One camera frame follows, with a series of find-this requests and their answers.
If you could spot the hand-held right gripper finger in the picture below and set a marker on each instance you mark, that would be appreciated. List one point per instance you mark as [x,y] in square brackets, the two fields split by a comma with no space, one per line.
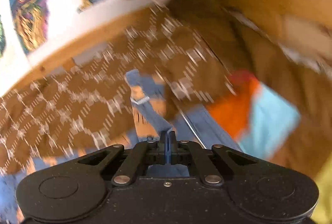
[166,147]
[170,147]

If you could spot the blue printed pants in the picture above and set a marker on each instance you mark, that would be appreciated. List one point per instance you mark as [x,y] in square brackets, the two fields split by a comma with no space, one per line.
[151,112]

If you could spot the brown patterned blanket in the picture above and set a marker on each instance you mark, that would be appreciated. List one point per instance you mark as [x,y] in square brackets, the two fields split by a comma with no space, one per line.
[90,115]

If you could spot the orange and blue bed sheet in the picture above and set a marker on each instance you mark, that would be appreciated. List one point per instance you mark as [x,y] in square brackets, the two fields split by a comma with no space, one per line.
[272,120]

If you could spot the yellow cloth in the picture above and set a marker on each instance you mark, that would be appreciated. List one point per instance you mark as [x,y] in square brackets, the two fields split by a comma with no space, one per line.
[324,193]

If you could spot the wooden bed frame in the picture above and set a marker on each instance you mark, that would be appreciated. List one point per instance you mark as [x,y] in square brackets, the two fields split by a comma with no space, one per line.
[116,25]

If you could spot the gold purple wall poster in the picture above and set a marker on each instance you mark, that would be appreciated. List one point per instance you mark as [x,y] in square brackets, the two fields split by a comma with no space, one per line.
[28,6]

